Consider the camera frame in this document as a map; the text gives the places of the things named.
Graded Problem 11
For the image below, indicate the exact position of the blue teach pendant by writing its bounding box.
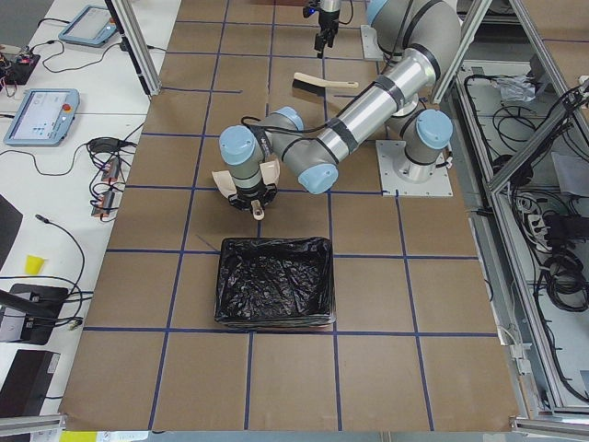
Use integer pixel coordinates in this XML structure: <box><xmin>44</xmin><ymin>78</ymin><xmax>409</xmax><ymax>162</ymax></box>
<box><xmin>58</xmin><ymin>5</ymin><xmax>117</xmax><ymax>48</ymax></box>
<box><xmin>4</xmin><ymin>88</ymin><xmax>80</xmax><ymax>146</ymax></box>

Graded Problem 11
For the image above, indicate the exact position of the blue teach pendant far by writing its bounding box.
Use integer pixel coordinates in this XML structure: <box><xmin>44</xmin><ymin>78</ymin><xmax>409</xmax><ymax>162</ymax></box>
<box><xmin>58</xmin><ymin>5</ymin><xmax>117</xmax><ymax>48</ymax></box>

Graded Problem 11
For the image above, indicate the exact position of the yellow sponge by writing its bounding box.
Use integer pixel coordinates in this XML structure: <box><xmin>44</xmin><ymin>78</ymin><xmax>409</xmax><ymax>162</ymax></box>
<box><xmin>24</xmin><ymin>254</ymin><xmax>46</xmax><ymax>275</ymax></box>

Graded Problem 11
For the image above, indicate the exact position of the black bag lined bin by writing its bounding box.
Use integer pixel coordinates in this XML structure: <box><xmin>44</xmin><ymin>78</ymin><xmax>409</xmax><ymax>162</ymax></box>
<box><xmin>214</xmin><ymin>237</ymin><xmax>336</xmax><ymax>329</ymax></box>

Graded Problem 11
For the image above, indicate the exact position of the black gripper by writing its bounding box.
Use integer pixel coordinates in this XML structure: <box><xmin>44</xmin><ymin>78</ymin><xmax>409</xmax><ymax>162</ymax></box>
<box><xmin>228</xmin><ymin>182</ymin><xmax>277</xmax><ymax>211</ymax></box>
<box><xmin>314</xmin><ymin>10</ymin><xmax>340</xmax><ymax>58</ymax></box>

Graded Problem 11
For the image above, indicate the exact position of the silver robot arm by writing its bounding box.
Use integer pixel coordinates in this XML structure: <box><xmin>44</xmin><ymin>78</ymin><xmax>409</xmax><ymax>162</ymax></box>
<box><xmin>213</xmin><ymin>1</ymin><xmax>461</xmax><ymax>220</ymax></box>
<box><xmin>314</xmin><ymin>0</ymin><xmax>341</xmax><ymax>58</ymax></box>

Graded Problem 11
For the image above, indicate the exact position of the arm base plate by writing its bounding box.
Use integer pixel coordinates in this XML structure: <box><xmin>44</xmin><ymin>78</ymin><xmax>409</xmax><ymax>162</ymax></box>
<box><xmin>360</xmin><ymin>25</ymin><xmax>383</xmax><ymax>62</ymax></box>
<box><xmin>375</xmin><ymin>140</ymin><xmax>453</xmax><ymax>198</ymax></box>

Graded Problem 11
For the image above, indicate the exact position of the aluminium frame post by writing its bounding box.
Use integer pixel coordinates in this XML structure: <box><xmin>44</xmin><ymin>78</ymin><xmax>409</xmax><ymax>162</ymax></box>
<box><xmin>105</xmin><ymin>0</ymin><xmax>161</xmax><ymax>97</ymax></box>

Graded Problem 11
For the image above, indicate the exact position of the beige plastic dustpan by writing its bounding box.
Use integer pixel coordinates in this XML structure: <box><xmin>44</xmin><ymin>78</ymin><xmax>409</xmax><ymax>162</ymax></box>
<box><xmin>212</xmin><ymin>159</ymin><xmax>281</xmax><ymax>221</ymax></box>

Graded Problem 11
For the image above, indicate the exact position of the blue teach pendant near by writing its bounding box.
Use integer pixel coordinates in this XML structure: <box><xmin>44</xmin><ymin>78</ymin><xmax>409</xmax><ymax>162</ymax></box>
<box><xmin>4</xmin><ymin>88</ymin><xmax>80</xmax><ymax>146</ymax></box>

